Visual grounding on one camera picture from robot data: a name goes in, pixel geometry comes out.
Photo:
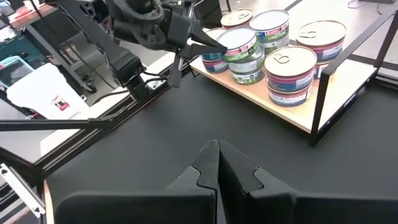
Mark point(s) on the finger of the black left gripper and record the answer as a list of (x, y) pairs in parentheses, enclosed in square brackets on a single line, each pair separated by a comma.
[(206, 35), (202, 51)]

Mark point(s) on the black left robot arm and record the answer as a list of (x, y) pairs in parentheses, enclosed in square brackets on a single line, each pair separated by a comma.
[(121, 62)]

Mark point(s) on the black frame strut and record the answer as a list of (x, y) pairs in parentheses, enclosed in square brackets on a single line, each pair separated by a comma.
[(46, 125)]

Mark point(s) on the tuna can green label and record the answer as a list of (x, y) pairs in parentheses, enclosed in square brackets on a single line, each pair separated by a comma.
[(236, 39), (248, 66), (248, 78), (269, 20), (276, 46)]

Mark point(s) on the grey metal bracket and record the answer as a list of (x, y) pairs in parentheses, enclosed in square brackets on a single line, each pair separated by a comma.
[(21, 189)]

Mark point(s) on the black table frame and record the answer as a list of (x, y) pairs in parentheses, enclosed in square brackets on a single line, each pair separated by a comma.
[(73, 157)]

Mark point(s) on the teal plastic box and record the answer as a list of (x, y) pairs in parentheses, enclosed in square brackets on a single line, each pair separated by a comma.
[(15, 71)]

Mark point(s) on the white plastic bag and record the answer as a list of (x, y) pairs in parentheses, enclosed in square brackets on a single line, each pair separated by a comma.
[(40, 90)]

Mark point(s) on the wooden shelf board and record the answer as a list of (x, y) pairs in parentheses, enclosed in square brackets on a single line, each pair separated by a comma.
[(280, 115)]

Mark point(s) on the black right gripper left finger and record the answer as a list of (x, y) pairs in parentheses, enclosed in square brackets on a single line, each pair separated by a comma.
[(206, 174)]

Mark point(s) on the black equipment case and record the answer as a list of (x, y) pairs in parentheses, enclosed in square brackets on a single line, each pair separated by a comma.
[(208, 12)]

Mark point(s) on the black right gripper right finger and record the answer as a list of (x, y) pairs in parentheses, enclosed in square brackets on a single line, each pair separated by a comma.
[(239, 177)]

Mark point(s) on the salmon can red blue label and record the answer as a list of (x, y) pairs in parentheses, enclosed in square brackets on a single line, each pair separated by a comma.
[(289, 98), (216, 67), (236, 18), (320, 37), (213, 56), (290, 67)]

